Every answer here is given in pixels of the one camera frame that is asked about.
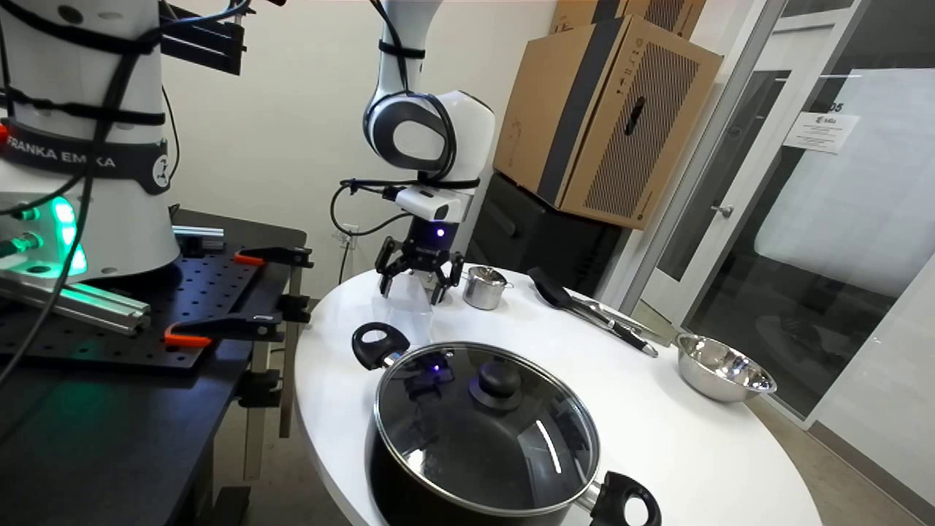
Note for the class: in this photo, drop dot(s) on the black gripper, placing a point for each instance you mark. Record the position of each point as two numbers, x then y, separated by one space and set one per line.
428 242

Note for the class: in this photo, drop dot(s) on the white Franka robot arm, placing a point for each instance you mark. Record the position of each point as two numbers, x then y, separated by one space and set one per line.
88 77

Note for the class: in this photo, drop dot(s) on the glass pot lid black knob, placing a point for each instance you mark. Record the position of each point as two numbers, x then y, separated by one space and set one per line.
456 439

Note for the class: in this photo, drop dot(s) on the steel mixing bowl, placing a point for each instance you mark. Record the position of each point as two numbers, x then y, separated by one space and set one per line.
725 368

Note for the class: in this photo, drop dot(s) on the steel canister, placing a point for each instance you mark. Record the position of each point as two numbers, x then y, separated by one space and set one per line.
484 283

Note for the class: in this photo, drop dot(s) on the black drawer cabinet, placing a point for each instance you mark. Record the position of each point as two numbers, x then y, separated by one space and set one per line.
544 236

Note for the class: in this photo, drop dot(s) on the black spatula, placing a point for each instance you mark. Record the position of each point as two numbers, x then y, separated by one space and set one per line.
556 290

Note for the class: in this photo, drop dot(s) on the black and silver tongs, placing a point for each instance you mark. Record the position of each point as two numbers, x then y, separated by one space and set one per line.
623 320

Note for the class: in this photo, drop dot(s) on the black cooking pot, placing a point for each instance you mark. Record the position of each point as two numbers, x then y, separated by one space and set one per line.
399 501

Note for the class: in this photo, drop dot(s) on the large cardboard box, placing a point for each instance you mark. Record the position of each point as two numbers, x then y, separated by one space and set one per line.
602 118

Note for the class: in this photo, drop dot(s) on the white door with glass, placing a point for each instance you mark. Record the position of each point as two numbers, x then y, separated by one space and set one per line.
681 293

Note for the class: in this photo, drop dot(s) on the small cardboard box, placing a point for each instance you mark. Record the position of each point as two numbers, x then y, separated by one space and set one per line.
662 13

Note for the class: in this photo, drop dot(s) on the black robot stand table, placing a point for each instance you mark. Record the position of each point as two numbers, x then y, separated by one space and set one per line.
98 439

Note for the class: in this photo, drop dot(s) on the white paper sign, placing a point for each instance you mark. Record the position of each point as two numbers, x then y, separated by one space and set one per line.
823 128

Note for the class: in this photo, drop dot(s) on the wrist mounted camera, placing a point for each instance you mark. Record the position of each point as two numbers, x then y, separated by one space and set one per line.
426 201

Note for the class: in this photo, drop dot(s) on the aluminium frame post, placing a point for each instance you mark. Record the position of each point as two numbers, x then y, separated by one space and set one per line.
694 146

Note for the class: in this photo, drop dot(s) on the aluminium rail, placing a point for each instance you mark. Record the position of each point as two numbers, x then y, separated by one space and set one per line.
78 298

